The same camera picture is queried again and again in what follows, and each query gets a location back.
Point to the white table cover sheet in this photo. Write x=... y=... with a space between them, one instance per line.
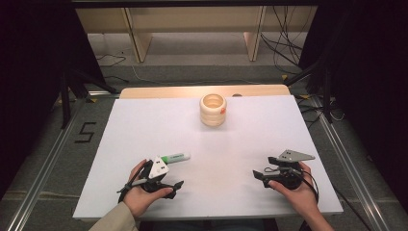
x=211 y=150

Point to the person's right hand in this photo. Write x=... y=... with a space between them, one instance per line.
x=301 y=199

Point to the black tripod stand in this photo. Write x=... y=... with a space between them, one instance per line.
x=326 y=96
x=65 y=102

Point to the aluminium floor rail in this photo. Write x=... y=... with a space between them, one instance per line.
x=45 y=173
x=349 y=160

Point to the light wooden desk frame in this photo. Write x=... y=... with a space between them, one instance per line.
x=192 y=19

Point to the green highlighter marker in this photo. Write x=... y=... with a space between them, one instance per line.
x=175 y=157

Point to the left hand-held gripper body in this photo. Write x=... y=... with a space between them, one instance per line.
x=158 y=168

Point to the black curtain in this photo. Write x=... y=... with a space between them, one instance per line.
x=369 y=80
x=32 y=64

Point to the ringed wooden pen holder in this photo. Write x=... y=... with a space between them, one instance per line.
x=213 y=112

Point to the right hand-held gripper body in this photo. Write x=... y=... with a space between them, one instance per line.
x=290 y=179

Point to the person's left hand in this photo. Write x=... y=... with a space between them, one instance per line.
x=139 y=199

